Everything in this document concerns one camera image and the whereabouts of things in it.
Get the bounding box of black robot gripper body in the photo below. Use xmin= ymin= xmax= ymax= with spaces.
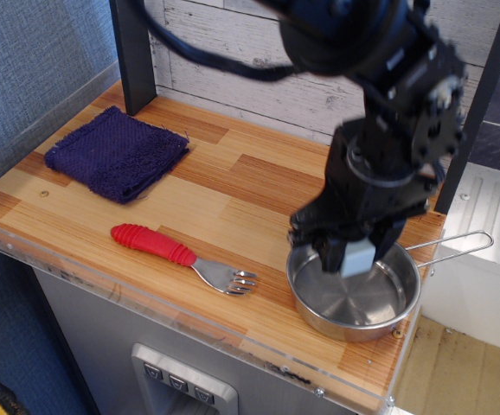
xmin=289 ymin=118 xmax=439 ymax=248

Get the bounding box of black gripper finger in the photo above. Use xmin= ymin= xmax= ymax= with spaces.
xmin=370 ymin=218 xmax=406 ymax=261
xmin=314 ymin=236 xmax=347 ymax=273

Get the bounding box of purple folded cloth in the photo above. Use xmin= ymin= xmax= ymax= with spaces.
xmin=44 ymin=105 xmax=189 ymax=204

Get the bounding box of black post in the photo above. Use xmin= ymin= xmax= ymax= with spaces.
xmin=434 ymin=23 xmax=500 ymax=214
xmin=109 ymin=0 xmax=157 ymax=116

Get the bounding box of grey square block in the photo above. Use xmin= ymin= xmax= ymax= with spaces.
xmin=340 ymin=239 xmax=375 ymax=278

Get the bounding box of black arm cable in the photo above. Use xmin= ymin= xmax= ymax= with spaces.
xmin=126 ymin=0 xmax=297 ymax=83

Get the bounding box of red handled metal fork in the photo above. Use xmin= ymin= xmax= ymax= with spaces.
xmin=110 ymin=224 xmax=257 ymax=296

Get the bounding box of black right post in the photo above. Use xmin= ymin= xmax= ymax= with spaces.
xmin=434 ymin=23 xmax=500 ymax=214

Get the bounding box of black left post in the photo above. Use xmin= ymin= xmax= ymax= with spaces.
xmin=109 ymin=0 xmax=157 ymax=116

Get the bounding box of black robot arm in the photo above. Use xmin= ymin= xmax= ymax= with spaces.
xmin=269 ymin=1 xmax=466 ymax=277

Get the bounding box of small steel pan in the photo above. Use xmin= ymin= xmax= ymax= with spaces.
xmin=286 ymin=230 xmax=494 ymax=342

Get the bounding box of silver button panel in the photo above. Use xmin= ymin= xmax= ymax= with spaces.
xmin=131 ymin=343 xmax=239 ymax=414

